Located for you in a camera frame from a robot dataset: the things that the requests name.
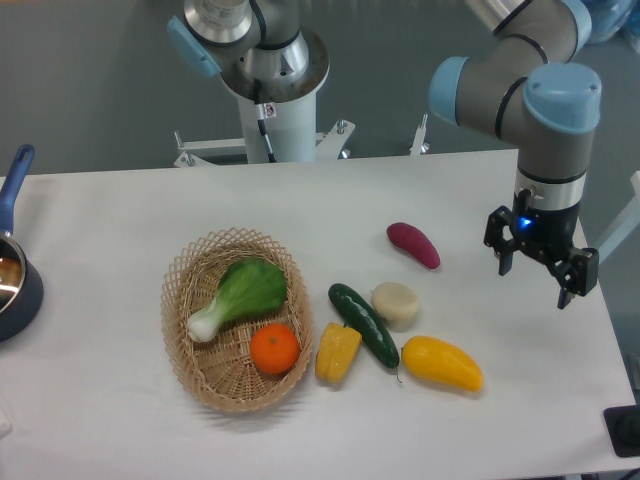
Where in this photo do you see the black device at edge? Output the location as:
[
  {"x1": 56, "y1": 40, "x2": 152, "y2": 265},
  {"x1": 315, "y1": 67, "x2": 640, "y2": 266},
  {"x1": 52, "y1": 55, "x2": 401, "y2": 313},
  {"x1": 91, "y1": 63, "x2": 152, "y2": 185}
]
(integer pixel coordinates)
[{"x1": 603, "y1": 405, "x2": 639, "y2": 458}]

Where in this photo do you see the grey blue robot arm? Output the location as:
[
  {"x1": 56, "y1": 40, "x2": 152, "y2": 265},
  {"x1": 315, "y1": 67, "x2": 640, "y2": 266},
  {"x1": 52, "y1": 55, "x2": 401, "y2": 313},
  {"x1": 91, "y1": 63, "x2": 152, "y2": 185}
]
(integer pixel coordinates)
[{"x1": 167, "y1": 1, "x2": 602, "y2": 306}]

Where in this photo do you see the purple sweet potato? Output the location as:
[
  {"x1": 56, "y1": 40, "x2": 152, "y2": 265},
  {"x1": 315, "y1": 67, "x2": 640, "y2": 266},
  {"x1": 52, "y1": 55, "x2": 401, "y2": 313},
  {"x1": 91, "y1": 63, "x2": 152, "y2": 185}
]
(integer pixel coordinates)
[{"x1": 386, "y1": 222, "x2": 441, "y2": 270}]

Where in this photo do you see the green cucumber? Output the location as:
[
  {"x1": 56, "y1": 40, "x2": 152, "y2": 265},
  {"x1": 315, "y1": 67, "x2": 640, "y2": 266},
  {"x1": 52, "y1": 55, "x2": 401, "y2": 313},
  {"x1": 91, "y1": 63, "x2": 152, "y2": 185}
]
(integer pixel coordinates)
[{"x1": 328, "y1": 283, "x2": 400, "y2": 370}]

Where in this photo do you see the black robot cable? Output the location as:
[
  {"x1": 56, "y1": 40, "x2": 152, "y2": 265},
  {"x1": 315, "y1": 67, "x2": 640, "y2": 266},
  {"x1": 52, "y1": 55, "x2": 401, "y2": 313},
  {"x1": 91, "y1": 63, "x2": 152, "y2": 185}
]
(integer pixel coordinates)
[{"x1": 251, "y1": 78, "x2": 278, "y2": 164}]

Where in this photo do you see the yellow bell pepper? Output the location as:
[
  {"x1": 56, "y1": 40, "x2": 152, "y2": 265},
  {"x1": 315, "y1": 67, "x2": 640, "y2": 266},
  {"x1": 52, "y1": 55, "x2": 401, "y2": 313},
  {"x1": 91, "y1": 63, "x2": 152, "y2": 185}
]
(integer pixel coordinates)
[{"x1": 315, "y1": 322, "x2": 362, "y2": 385}]

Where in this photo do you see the orange fruit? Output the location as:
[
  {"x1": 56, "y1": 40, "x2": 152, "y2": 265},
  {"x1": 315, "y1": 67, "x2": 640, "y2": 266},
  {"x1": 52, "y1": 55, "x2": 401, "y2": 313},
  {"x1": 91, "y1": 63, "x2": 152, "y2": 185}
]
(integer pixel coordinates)
[{"x1": 249, "y1": 323, "x2": 300, "y2": 375}]

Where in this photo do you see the woven wicker basket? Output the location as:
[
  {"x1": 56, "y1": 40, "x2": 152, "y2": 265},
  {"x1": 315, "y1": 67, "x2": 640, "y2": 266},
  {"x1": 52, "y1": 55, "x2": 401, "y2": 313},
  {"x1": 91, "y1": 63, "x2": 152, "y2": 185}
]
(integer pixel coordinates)
[{"x1": 161, "y1": 227, "x2": 314, "y2": 413}]

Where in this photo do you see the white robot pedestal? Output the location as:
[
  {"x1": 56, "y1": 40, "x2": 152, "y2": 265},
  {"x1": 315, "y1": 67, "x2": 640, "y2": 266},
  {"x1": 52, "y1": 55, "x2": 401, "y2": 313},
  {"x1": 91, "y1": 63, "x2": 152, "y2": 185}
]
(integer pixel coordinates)
[{"x1": 172, "y1": 27, "x2": 431, "y2": 169}]

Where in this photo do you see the white frame bar right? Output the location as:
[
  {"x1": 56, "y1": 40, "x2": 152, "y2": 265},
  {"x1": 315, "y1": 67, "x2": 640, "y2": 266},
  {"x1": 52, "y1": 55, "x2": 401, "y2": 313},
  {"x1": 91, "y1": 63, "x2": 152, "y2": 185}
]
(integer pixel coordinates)
[{"x1": 595, "y1": 171, "x2": 639, "y2": 264}]

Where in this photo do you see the green bok choy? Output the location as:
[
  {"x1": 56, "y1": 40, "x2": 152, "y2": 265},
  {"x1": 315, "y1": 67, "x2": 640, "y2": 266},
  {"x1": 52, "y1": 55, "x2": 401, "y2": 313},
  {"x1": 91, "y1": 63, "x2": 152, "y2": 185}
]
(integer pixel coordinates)
[{"x1": 186, "y1": 258, "x2": 287, "y2": 343}]

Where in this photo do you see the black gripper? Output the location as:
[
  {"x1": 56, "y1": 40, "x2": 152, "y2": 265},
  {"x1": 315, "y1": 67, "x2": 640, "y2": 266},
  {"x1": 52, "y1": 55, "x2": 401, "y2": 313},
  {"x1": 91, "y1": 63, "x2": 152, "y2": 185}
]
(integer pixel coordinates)
[{"x1": 483, "y1": 188, "x2": 599, "y2": 309}]

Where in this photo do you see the yellow mango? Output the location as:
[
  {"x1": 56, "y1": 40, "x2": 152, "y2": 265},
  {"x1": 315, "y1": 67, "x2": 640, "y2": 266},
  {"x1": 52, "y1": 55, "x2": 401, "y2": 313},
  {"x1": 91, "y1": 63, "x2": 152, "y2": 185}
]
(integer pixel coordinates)
[{"x1": 401, "y1": 336, "x2": 484, "y2": 393}]

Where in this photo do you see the blue plastic bag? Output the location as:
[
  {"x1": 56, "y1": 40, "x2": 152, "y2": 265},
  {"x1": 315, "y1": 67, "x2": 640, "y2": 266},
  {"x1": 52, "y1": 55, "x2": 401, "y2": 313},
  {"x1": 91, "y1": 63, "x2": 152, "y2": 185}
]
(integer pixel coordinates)
[{"x1": 582, "y1": 0, "x2": 639, "y2": 45}]

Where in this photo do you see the dark blue saucepan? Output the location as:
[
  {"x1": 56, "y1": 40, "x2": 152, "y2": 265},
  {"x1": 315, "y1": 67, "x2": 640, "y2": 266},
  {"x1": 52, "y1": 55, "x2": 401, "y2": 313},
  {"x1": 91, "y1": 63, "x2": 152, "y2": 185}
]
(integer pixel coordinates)
[{"x1": 1, "y1": 144, "x2": 44, "y2": 342}]

